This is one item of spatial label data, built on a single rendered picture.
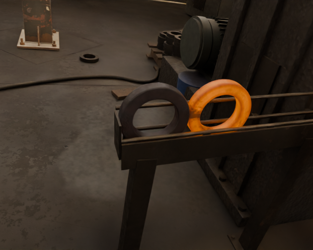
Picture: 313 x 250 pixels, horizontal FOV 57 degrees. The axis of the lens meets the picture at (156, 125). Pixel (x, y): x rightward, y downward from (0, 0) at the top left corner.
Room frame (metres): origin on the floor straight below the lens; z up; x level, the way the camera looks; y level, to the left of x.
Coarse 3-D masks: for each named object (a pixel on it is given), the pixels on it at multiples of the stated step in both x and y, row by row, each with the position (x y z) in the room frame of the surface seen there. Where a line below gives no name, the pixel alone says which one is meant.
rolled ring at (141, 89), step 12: (156, 84) 0.65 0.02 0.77; (168, 84) 0.67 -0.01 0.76; (132, 96) 0.62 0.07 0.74; (144, 96) 0.62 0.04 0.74; (156, 96) 0.63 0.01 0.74; (168, 96) 0.64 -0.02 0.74; (180, 96) 0.65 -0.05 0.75; (120, 108) 0.62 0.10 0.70; (132, 108) 0.61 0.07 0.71; (180, 108) 0.65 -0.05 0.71; (120, 120) 0.60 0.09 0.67; (132, 120) 0.61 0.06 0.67; (180, 120) 0.66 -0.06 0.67; (132, 132) 0.61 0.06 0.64; (144, 132) 0.65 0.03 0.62; (156, 132) 0.66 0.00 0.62; (168, 132) 0.65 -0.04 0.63; (180, 132) 0.66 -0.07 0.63
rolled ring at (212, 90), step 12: (216, 84) 0.70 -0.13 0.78; (228, 84) 0.70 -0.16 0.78; (192, 96) 0.70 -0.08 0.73; (204, 96) 0.68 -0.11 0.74; (216, 96) 0.69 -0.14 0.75; (240, 96) 0.72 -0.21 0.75; (192, 108) 0.67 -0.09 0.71; (240, 108) 0.73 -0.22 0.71; (192, 120) 0.67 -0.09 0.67; (228, 120) 0.74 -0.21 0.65; (240, 120) 0.73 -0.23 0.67
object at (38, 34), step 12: (24, 0) 2.77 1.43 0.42; (36, 0) 2.81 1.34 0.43; (48, 0) 2.83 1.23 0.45; (24, 12) 2.77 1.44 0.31; (36, 12) 2.80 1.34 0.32; (48, 12) 2.84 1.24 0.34; (24, 24) 2.76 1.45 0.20; (36, 24) 2.80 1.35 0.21; (48, 24) 2.84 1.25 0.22; (24, 36) 2.92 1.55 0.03; (36, 36) 2.80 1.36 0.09; (48, 36) 2.84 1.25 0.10; (24, 48) 2.65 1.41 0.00; (36, 48) 2.68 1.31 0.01; (48, 48) 2.73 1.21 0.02
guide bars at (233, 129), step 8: (304, 120) 0.80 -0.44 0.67; (312, 120) 0.81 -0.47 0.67; (224, 128) 0.69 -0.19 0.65; (232, 128) 0.70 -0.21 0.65; (240, 128) 0.71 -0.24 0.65; (248, 128) 0.72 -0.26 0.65; (256, 128) 0.73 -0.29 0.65; (144, 136) 0.61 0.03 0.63; (152, 136) 0.61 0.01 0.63; (160, 136) 0.62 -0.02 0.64; (168, 136) 0.63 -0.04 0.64; (176, 136) 0.64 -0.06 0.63; (184, 136) 0.65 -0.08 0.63
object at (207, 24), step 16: (192, 16) 2.20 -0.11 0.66; (192, 32) 2.10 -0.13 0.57; (208, 32) 2.00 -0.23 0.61; (224, 32) 2.07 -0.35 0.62; (192, 48) 2.05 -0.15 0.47; (208, 48) 1.97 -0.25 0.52; (176, 64) 2.29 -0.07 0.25; (192, 64) 2.01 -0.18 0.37; (208, 64) 2.03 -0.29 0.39; (160, 80) 2.40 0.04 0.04; (176, 80) 2.09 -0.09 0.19
